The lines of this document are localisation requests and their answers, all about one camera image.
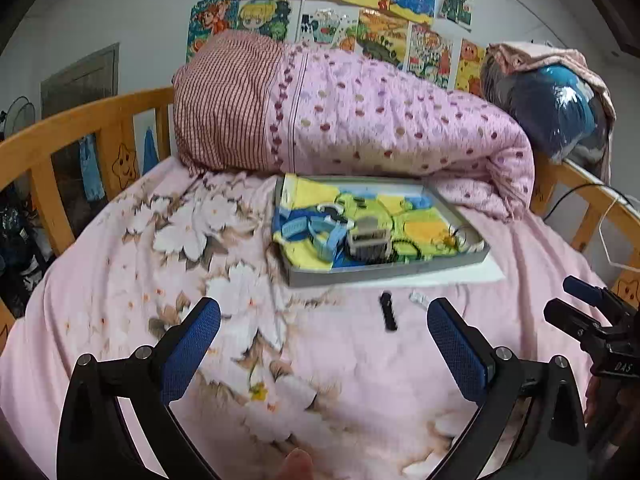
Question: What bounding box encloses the clear plastic hair clip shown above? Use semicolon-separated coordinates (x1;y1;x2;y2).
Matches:
409;290;430;310

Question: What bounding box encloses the black hair clip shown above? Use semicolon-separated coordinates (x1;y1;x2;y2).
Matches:
378;290;397;332

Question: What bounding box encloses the silver key ring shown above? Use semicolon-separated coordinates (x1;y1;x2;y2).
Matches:
441;224;484;254

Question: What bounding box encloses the black bead bracelet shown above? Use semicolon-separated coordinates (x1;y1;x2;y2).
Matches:
389;239;422;264

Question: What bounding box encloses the grey square watch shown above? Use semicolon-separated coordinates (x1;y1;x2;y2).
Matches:
347;216;392;263

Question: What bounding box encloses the person's right hand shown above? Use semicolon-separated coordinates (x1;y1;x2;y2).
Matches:
584;376;639;463

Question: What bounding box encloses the person's left hand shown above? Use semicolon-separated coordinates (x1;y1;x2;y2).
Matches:
277;448;314;480

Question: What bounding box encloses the pink floral bed sheet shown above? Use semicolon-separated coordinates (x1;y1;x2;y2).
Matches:
1;159;599;479

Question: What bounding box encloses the blue plastic-wrapped bedding bundle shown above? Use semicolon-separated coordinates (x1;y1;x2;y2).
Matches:
480;58;608;166

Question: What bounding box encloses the green frog drawing towel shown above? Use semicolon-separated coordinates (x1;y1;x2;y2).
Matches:
271;174;463;272

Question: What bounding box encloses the blue hanging towel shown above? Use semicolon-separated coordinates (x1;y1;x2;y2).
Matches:
78;133;106;202

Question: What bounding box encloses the grey tray box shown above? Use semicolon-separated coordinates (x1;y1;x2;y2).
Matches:
273;174;490;287

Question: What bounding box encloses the pink folded cloth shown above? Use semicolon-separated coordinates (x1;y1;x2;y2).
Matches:
482;41;616;183

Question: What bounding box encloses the pink apple-print quilt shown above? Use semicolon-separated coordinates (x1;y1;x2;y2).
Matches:
172;30;535;220

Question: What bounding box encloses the standing fan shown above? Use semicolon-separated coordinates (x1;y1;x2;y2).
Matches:
0;96;36;141

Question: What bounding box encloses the grey door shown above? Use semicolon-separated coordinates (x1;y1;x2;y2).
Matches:
40;44;119;119

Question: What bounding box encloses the black cable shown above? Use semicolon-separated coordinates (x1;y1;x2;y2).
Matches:
542;182;632;222

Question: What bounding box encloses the wooden bed frame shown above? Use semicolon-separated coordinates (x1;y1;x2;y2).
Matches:
0;86;177;340

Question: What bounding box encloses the wall of children's drawings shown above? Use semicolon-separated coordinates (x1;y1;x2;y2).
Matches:
186;0;485;94

